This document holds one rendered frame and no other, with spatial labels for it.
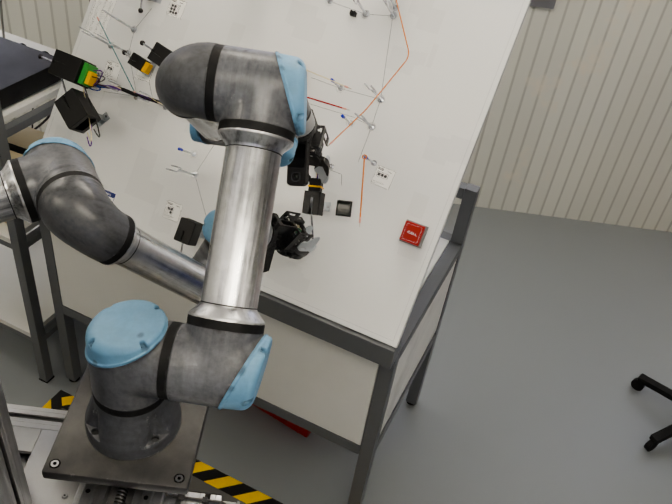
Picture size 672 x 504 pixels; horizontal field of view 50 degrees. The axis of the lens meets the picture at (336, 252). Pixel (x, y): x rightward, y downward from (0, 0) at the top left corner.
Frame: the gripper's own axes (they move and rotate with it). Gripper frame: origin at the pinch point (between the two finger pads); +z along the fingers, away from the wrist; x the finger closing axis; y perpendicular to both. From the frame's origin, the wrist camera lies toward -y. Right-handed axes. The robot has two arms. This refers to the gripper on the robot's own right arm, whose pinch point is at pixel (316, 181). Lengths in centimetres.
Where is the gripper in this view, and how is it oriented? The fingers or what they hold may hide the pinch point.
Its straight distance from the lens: 179.5
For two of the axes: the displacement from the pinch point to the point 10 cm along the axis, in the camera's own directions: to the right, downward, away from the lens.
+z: 1.9, 4.5, 8.7
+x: -9.5, -1.2, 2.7
